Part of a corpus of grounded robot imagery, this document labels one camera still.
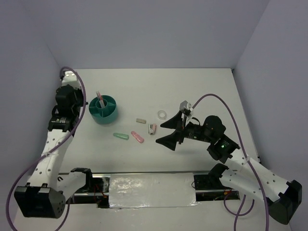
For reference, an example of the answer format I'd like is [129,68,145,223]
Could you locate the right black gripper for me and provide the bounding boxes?
[155,110,214,150]

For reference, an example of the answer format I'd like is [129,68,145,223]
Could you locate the pink pen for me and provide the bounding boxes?
[96,91,105,108]

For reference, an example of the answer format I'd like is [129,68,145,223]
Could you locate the pink highlighter cap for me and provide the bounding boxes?
[131,131,144,143]

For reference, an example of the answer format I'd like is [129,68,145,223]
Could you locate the grey eraser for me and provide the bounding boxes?
[136,118,146,124]

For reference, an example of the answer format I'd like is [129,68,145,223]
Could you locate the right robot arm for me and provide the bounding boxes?
[156,112,302,225]

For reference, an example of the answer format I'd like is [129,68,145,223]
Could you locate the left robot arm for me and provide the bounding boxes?
[14,85,94,218]

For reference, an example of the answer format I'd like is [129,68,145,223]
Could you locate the clear tape roll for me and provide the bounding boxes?
[157,110,167,120]

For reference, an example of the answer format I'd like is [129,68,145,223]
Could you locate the pink white mini stapler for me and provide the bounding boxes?
[148,124,156,135]

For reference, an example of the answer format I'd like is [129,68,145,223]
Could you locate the teal round divided container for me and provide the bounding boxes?
[89,95,118,125]

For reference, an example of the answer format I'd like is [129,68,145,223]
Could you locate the green highlighter cap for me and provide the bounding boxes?
[113,133,129,140]

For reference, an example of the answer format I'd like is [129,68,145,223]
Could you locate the silver foil base cover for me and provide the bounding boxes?
[109,173,197,208]

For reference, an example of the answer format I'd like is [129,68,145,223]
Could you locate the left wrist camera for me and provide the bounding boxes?
[61,71,81,89]

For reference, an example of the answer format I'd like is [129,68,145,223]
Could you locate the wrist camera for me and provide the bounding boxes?
[180,101,193,122]
[61,71,81,89]

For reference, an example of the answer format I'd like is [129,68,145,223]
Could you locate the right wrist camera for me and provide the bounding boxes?
[180,101,193,122]

